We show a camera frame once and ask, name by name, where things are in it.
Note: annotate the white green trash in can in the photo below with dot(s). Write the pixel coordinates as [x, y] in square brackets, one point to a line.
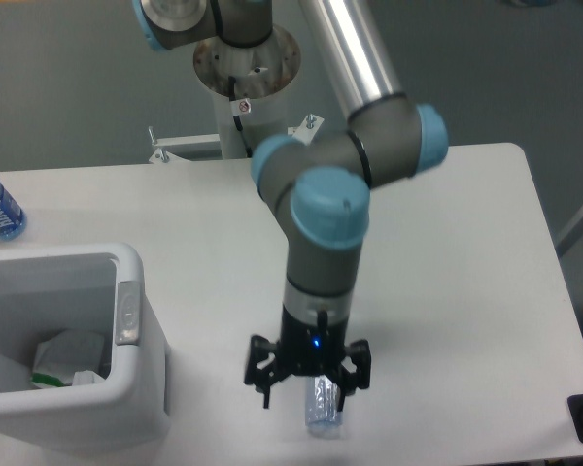
[57, 360]

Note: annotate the clear plastic bottle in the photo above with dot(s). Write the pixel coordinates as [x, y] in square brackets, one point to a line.
[322, 420]

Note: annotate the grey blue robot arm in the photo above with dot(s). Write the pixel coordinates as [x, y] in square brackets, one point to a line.
[317, 192]

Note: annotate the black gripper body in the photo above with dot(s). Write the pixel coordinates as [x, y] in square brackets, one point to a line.
[309, 350]

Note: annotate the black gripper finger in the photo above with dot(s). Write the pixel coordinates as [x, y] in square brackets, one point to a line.
[351, 372]
[265, 366]

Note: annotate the white paper wrapper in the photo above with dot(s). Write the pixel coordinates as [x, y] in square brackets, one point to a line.
[86, 377]

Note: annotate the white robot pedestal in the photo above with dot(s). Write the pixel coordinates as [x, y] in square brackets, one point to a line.
[249, 88]

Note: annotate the white trash can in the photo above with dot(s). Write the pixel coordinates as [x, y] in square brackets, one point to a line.
[99, 288]

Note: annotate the white left table bracket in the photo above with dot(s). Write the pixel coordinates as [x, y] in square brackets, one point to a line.
[203, 147]

